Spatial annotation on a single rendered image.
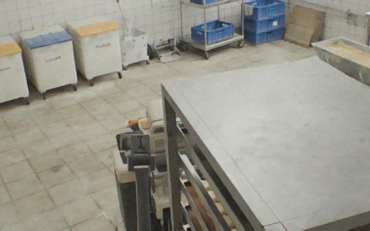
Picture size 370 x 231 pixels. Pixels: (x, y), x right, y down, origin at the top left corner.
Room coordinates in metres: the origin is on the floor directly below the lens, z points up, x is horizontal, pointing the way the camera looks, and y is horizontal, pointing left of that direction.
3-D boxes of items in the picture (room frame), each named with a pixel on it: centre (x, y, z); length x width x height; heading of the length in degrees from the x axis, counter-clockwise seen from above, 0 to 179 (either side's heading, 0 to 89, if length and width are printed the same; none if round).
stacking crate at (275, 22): (7.03, -1.44, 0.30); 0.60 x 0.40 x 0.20; 121
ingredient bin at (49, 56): (5.41, 1.62, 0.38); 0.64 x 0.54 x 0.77; 30
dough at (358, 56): (2.63, -1.16, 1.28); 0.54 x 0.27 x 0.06; 24
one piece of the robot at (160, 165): (2.00, 0.04, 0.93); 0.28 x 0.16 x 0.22; 105
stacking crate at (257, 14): (7.03, -1.44, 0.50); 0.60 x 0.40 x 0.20; 123
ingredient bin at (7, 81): (5.08, 2.17, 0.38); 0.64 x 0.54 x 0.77; 32
